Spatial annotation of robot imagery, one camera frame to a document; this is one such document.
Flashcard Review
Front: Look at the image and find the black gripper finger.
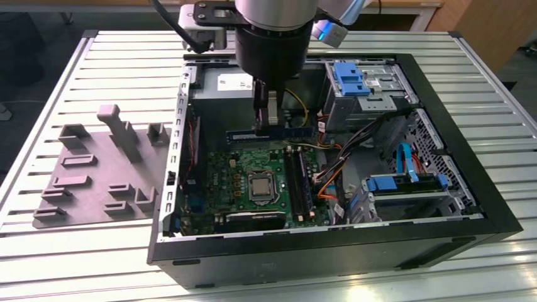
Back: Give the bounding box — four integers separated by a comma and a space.
253, 78, 271, 137
267, 90, 279, 127

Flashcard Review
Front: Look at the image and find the blue RAM stick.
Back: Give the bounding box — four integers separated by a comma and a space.
225, 125, 315, 144

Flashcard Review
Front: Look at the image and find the black RAM slot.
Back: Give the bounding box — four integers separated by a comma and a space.
283, 145, 303, 221

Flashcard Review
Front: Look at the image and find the grey power supply unit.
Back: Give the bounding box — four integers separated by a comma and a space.
190, 66, 275, 150

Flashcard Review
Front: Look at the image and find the green motherboard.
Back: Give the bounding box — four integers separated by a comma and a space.
176, 146, 337, 235

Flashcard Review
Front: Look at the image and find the silver CPU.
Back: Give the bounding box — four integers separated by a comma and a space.
250, 179, 273, 195

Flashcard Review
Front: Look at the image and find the metal drive cage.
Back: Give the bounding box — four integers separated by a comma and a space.
322, 59, 419, 133

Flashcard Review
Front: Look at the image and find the metal socket cover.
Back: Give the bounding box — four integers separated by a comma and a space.
246, 169, 277, 205

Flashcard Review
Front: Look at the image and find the hard disk in blue carrier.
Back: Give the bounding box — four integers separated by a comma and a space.
362, 174, 450, 194

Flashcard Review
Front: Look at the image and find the blue expansion slot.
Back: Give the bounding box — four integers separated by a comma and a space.
186, 195, 202, 216

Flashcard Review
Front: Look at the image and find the black graphics card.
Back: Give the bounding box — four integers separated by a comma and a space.
214, 210, 286, 234

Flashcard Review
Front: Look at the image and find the metal disk bay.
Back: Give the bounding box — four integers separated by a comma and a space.
359, 188, 462, 221

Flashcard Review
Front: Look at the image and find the black PC case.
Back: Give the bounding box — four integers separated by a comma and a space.
145, 52, 525, 289

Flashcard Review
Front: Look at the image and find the brown wooden cabinet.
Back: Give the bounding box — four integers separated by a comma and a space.
425, 0, 537, 74

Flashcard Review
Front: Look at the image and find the grey parts rack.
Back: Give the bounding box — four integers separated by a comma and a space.
30, 104, 173, 229

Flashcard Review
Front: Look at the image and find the yellow wire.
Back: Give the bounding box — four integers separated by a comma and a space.
281, 87, 341, 149

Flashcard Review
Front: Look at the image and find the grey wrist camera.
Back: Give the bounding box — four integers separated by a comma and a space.
177, 4, 228, 51
310, 19, 350, 48

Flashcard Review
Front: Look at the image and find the blue plastic drive bracket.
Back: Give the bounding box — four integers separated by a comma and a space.
333, 62, 373, 97

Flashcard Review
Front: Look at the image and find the black camera bracket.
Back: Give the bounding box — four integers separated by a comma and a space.
193, 1, 246, 25

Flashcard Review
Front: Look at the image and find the thin red wire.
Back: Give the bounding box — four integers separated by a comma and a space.
186, 118, 198, 177

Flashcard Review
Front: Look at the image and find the black flat cable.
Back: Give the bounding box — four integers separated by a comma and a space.
334, 106, 414, 164

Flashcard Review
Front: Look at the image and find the black camera cable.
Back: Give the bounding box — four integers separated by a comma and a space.
149, 0, 210, 53

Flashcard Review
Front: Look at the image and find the black white wire bundle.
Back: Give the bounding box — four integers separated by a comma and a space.
311, 157, 351, 183

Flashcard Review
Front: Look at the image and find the orange wire bundle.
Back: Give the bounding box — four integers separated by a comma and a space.
315, 179, 338, 201

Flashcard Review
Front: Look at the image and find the blue flat wire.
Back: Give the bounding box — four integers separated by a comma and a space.
395, 142, 421, 183

